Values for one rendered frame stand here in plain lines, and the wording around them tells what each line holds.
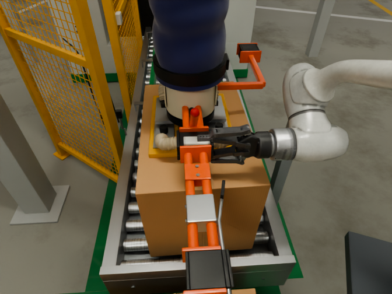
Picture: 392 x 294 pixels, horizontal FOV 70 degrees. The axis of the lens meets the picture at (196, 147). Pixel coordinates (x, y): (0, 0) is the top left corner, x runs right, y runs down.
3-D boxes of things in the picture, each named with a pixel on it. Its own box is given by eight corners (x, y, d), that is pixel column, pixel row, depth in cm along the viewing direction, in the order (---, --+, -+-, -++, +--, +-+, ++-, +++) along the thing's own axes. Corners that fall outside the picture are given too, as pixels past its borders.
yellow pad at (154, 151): (153, 99, 115) (152, 88, 112) (177, 98, 116) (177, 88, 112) (148, 158, 91) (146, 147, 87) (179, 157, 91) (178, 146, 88)
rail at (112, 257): (147, 46, 281) (145, 27, 268) (153, 46, 281) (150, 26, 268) (111, 288, 113) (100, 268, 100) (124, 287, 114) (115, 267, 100)
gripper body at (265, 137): (276, 142, 71) (240, 143, 71) (269, 165, 77) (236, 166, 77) (269, 123, 77) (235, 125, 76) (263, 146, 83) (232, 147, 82)
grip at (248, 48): (235, 53, 122) (237, 42, 119) (255, 53, 123) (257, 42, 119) (239, 63, 116) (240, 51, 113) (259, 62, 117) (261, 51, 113)
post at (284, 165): (261, 210, 188) (298, 76, 119) (270, 209, 188) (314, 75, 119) (263, 219, 183) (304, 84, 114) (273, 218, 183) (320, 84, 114)
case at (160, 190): (154, 149, 151) (144, 84, 124) (227, 145, 154) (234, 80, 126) (150, 257, 108) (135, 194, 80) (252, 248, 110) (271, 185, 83)
